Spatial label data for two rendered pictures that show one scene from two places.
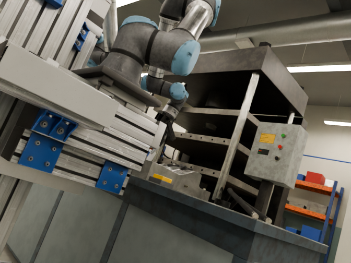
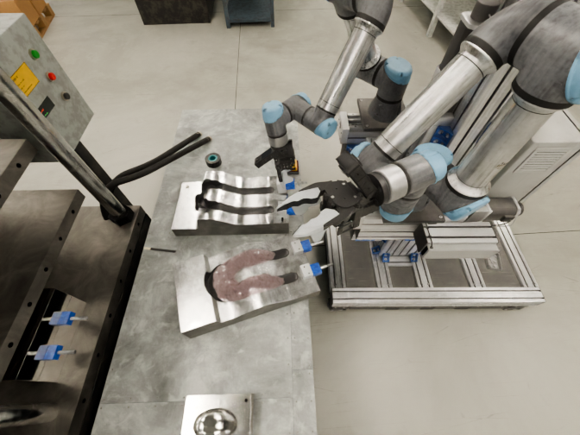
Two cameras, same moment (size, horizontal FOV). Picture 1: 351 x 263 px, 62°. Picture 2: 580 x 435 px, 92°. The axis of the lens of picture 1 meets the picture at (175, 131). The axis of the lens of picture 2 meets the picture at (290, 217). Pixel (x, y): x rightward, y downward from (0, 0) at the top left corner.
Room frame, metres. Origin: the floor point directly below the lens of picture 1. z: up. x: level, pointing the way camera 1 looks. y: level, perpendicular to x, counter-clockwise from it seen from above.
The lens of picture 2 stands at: (2.04, 0.63, 1.89)
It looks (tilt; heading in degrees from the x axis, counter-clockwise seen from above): 57 degrees down; 221
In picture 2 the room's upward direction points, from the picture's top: straight up
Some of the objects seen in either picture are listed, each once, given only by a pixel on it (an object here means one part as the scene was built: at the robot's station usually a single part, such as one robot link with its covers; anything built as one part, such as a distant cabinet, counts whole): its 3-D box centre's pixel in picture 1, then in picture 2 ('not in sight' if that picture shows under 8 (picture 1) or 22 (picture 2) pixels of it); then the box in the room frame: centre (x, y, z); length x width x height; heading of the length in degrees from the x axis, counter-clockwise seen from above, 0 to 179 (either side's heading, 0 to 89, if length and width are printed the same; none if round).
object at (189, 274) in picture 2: not in sight; (247, 279); (1.86, 0.26, 0.86); 0.50 x 0.26 x 0.11; 150
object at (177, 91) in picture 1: (174, 92); (297, 109); (1.35, 0.07, 1.24); 0.11 x 0.11 x 0.08; 85
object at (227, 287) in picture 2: not in sight; (246, 273); (1.86, 0.26, 0.90); 0.26 x 0.18 x 0.08; 150
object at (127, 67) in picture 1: (121, 71); (387, 103); (0.89, 0.23, 1.09); 0.15 x 0.15 x 0.10
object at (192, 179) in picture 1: (167, 175); (232, 202); (1.66, -0.04, 0.87); 0.50 x 0.26 x 0.14; 132
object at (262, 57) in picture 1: (219, 100); not in sight; (2.69, -0.29, 1.75); 1.30 x 0.84 x 0.61; 42
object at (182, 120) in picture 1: (214, 125); not in sight; (2.73, -0.34, 1.52); 1.10 x 0.70 x 0.05; 42
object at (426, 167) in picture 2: (100, 42); (414, 173); (1.56, 0.57, 1.43); 0.11 x 0.08 x 0.09; 157
